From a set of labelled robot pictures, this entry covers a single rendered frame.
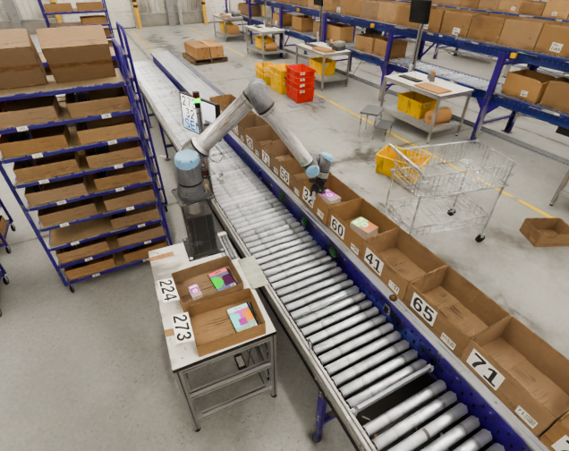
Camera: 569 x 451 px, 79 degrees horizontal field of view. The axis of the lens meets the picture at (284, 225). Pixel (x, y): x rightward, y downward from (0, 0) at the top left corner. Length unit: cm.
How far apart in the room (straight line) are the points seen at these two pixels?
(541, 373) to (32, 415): 303
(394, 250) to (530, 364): 93
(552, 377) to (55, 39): 334
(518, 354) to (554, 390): 19
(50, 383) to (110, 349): 42
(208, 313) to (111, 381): 111
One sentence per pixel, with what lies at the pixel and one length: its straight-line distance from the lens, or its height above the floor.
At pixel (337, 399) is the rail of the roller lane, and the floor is 74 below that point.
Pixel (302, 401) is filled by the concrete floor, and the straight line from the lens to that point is 269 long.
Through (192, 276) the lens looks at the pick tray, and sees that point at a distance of 238.
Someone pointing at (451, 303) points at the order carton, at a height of 89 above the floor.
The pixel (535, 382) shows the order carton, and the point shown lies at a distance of 208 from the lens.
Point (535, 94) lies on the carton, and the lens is 632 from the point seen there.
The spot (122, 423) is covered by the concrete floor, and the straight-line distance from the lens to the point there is 283.
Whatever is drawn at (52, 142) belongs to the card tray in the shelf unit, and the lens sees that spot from 301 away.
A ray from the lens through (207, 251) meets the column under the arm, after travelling 255.
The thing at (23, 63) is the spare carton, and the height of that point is 190.
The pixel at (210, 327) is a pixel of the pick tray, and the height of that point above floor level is 76.
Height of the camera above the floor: 242
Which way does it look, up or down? 38 degrees down
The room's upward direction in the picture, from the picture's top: straight up
